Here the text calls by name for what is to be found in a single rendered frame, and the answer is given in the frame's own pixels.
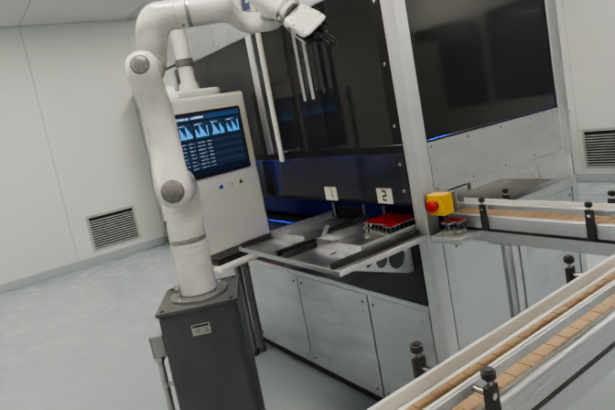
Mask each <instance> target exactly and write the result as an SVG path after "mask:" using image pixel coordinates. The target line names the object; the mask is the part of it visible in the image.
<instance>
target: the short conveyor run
mask: <svg viewBox="0 0 615 410"><path fill-rule="evenodd" d="M502 192H503V193H504V195H502V199H484V198H483V197H480V198H463V199H464V202H459V201H458V205H459V208H463V209H460V210H458V211H456V212H453V213H450V214H449V215H448V219H449V218H452V217H454V218H465V222H466V225H467V230H474V231H480V237H478V238H475V239H473V240H476V241H484V242H491V243H506V244H513V245H521V246H529V247H536V248H544V249H552V250H559V251H567V252H574V253H583V254H596V255H605V256H612V255H614V254H615V199H614V198H613V196H615V191H614V190H609V191H608V195H609V196H610V198H608V203H592V202H591V201H586V202H569V201H546V200H510V195H507V193H508V192H509V190H508V189H507V188H504V189H502Z"/></svg>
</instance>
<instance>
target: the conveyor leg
mask: <svg viewBox="0 0 615 410"><path fill-rule="evenodd" d="M489 243H491V242H489ZM492 244H499V245H500V246H501V248H502V260H503V267H504V273H505V280H506V287H507V294H508V300H509V307H510V313H511V318H513V317H515V316H516V315H518V314H520V313H521V312H523V311H524V310H525V307H524V301H523V288H522V281H521V274H520V267H519V261H518V253H517V247H516V245H513V244H506V243H492Z"/></svg>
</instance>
